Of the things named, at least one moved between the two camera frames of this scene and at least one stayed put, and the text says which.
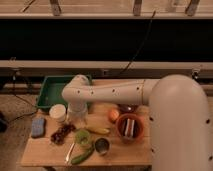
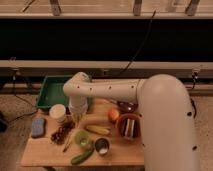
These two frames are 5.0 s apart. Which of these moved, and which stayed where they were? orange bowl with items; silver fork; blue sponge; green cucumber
Moved: silver fork
Stayed: green cucumber; orange bowl with items; blue sponge
